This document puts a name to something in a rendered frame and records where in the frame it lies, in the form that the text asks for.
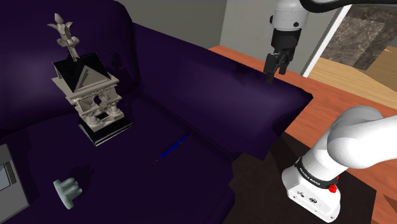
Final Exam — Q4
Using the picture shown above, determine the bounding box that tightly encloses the pale green round plug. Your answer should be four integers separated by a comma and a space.
53, 177, 83, 210

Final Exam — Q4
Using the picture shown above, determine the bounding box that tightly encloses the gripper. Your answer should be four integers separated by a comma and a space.
263, 28, 302, 85

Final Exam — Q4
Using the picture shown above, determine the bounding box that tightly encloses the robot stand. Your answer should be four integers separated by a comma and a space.
223, 132, 377, 224

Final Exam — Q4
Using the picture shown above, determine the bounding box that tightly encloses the beige temple figure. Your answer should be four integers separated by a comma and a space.
47, 13, 134, 147

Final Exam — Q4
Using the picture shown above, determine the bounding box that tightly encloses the blue pen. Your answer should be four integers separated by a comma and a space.
154, 132, 191, 163

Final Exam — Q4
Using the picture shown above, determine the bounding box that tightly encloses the dark purple sofa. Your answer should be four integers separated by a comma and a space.
0, 0, 314, 224

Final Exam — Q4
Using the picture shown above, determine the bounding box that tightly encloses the grey laptop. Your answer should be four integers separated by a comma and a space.
0, 143, 31, 216

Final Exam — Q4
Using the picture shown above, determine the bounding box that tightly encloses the white door frame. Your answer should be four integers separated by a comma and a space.
301, 4, 353, 79

